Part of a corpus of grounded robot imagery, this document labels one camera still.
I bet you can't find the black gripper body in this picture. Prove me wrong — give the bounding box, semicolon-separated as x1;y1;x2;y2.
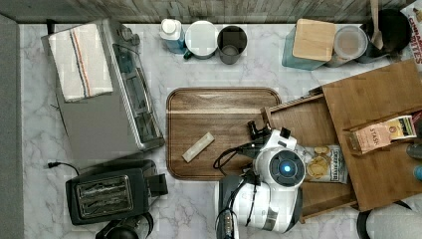
237;138;267;158

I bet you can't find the wooden drawer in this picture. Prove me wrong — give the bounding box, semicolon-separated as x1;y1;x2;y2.
261;88;357;223

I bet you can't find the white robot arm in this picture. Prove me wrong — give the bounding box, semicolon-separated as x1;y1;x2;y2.
214;128;306;239

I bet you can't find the white rectangular bar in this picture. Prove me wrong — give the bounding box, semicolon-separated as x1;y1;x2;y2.
182;132;214;163

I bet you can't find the walnut wooden serving tray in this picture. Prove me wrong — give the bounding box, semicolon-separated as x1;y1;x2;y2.
166;87;281;180

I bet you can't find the grey cylindrical cup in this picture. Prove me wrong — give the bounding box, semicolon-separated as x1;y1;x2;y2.
217;26;248;65

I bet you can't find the Stash tea box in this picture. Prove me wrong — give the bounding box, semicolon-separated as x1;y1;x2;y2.
349;122;391;153

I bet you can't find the teal container bamboo lid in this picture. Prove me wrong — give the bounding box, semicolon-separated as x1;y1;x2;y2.
282;19;336;71

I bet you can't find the white lidded round container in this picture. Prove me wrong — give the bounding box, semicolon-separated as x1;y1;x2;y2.
183;21;219;60

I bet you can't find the bamboo cabinet top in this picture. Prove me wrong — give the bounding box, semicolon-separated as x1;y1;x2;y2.
322;60;421;211

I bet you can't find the clear plastic lidded container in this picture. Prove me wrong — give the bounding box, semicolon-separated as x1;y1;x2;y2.
325;25;368;68

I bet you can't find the blue bottle white cap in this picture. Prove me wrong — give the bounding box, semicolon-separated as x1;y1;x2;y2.
159;19;185;54

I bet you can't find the stainless toaster oven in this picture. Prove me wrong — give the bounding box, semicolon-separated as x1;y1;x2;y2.
43;19;164;166

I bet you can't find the black two-slot toaster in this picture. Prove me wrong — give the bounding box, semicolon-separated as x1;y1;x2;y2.
66;159;168;225

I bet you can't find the yellow tea box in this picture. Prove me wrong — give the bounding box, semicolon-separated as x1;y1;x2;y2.
386;116;417;140

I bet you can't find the black coffee grinder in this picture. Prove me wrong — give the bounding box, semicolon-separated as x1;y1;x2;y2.
95;212;154;239

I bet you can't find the wooden spoon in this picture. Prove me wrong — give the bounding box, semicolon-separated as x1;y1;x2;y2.
369;0;383;50

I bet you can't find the black pot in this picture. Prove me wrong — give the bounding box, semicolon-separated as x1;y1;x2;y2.
356;9;412;64

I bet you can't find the red white snack bag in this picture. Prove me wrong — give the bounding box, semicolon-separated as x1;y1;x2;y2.
400;0;422;67

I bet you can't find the striped white dish towel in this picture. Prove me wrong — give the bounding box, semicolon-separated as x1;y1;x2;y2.
48;24;113;102

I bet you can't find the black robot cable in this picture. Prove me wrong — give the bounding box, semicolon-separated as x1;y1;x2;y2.
212;142;257;177

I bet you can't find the black toaster power cord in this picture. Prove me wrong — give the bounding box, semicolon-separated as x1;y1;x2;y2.
47;160;81;176

